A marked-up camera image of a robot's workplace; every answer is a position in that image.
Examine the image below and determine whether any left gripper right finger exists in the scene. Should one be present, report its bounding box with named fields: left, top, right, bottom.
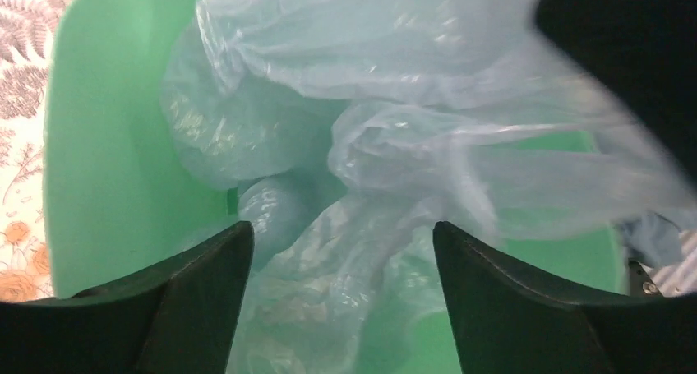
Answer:
left=433, top=222, right=696, bottom=373

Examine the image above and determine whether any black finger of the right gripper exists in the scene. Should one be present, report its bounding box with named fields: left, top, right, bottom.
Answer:
left=534, top=0, right=696, bottom=182

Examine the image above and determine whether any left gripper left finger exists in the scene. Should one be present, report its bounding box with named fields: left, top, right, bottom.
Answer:
left=1, top=222, right=254, bottom=373

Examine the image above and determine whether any light blue plastic trash bag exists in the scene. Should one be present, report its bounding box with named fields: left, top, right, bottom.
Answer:
left=160, top=0, right=696, bottom=373

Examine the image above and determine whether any green plastic trash bin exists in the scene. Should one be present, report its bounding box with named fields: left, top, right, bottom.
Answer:
left=43, top=0, right=627, bottom=374

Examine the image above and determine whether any blue-grey cloth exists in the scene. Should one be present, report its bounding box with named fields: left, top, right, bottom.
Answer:
left=616, top=209, right=696, bottom=268

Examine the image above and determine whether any floral table mat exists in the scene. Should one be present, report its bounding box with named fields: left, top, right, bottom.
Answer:
left=1, top=0, right=73, bottom=302

